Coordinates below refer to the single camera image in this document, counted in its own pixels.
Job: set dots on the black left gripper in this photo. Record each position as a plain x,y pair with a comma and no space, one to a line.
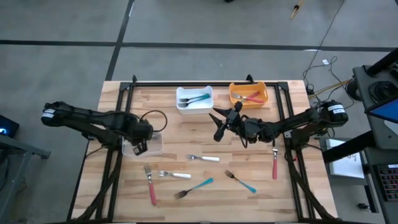
140,130

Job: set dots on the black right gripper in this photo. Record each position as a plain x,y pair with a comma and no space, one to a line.
255,130

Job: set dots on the clear plastic bin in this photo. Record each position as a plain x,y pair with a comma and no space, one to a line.
155,149

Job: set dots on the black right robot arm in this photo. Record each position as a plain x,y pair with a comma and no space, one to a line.
298,123

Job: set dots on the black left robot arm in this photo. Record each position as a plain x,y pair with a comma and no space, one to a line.
84,116

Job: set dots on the white plastic bin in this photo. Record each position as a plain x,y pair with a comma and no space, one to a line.
199,110

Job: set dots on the yellow plastic bin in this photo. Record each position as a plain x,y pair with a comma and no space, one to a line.
258,105

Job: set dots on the grey metal stand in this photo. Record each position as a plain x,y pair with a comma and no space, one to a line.
28,149

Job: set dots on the small white floor tag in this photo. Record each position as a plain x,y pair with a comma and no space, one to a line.
325,61

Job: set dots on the yellow wooden stick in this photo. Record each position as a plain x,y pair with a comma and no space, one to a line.
294,12

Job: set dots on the black device with blue light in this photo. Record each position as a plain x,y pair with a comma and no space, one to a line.
11,124

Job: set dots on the white box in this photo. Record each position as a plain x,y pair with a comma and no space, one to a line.
345,165

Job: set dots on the dark grey equipment cart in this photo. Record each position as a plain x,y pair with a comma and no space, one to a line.
362,81

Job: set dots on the blue screen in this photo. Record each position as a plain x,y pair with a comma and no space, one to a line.
387,112

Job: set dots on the black floor plug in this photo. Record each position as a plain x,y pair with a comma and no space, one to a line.
362,206

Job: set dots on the keyboard with red keys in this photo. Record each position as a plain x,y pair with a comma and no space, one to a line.
388,183

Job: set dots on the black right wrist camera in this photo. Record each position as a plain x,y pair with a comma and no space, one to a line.
232,118

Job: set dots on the black aluminium table frame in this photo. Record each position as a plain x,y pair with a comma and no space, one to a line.
202,84

